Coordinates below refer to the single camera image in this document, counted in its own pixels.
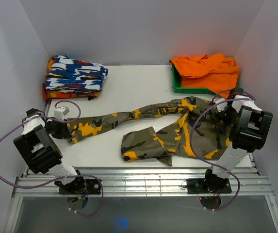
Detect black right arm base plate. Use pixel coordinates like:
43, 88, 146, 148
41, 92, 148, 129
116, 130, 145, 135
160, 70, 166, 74
186, 178, 232, 194

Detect olive yellow camouflage trousers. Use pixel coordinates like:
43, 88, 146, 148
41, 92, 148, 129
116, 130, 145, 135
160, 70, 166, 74
67, 97, 230, 166

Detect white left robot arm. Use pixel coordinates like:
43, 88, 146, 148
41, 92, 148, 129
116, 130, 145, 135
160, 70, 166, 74
13, 107, 87, 194

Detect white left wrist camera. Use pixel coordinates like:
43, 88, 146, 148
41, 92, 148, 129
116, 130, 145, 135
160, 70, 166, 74
53, 106, 69, 121

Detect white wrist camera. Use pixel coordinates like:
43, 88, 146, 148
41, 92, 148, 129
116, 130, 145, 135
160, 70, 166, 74
213, 98, 227, 112
53, 106, 69, 121

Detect green plastic bin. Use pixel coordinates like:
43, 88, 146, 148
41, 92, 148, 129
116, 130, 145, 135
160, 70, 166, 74
170, 63, 238, 94

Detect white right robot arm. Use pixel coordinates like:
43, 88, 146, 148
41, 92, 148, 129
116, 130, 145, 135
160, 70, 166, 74
202, 87, 273, 193

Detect blue white camouflage folded trousers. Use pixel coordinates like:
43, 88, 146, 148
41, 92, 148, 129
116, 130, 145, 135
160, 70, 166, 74
45, 54, 109, 94

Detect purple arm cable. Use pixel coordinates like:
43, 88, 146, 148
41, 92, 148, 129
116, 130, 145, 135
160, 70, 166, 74
189, 88, 256, 211
0, 100, 104, 217

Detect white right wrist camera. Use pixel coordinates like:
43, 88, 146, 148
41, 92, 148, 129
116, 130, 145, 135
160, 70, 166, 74
213, 98, 227, 112

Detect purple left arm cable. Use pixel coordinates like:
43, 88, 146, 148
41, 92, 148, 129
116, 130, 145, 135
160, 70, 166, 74
0, 100, 104, 217

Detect aluminium rail frame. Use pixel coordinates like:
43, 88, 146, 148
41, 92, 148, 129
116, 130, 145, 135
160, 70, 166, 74
4, 101, 278, 233

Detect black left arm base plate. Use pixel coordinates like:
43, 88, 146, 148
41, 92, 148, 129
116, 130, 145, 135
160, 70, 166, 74
58, 179, 101, 195

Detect orange crumpled cloth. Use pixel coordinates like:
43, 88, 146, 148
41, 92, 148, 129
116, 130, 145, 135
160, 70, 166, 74
169, 53, 240, 99

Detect orange camouflage folded trousers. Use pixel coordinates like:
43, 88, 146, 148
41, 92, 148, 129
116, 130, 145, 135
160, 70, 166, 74
42, 56, 99, 102

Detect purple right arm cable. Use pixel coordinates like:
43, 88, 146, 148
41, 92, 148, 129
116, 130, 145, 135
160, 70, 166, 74
189, 88, 256, 211

